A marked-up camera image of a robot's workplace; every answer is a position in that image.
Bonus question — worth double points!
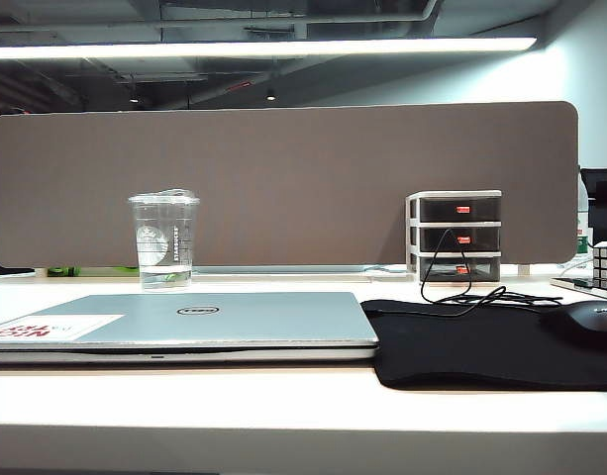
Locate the clear Starbucks cup with lid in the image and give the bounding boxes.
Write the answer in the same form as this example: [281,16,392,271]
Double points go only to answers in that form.
[128,189,202,292]

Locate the silver Dell laptop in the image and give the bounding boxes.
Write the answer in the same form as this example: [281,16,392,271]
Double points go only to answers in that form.
[0,290,380,365]

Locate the brown fabric desk divider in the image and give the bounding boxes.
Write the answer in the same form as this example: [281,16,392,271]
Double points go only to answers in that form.
[0,101,580,271]

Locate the black mouse pad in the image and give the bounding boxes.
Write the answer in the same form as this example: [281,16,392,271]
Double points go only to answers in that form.
[360,298,607,393]

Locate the long white light bar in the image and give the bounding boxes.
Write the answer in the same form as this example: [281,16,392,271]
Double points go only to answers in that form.
[0,37,539,62]

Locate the green items behind divider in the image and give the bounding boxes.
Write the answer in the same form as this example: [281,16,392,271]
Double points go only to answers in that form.
[48,265,139,278]

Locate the white flat box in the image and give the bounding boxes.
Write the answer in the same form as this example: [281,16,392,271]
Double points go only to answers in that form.
[550,276,607,302]

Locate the green label bottle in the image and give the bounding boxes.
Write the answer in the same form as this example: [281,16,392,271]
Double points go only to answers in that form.
[576,197,595,257]

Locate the black computer mouse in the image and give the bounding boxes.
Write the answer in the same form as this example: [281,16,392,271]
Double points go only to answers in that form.
[539,300,607,334]

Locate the black monitor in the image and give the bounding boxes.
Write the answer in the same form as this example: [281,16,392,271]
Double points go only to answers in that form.
[579,167,607,243]

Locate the grey desk cable tray cover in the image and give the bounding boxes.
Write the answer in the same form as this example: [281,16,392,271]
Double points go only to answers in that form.
[193,265,368,276]

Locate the white drawer organizer frame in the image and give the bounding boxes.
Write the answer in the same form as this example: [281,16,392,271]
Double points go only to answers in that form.
[406,189,503,285]

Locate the thin black cable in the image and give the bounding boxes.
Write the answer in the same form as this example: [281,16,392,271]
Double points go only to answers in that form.
[420,227,564,319]

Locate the dark translucent drawer red handle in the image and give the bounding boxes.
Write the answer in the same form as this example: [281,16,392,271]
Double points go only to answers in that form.
[419,226,502,252]
[419,196,502,223]
[419,256,501,282]

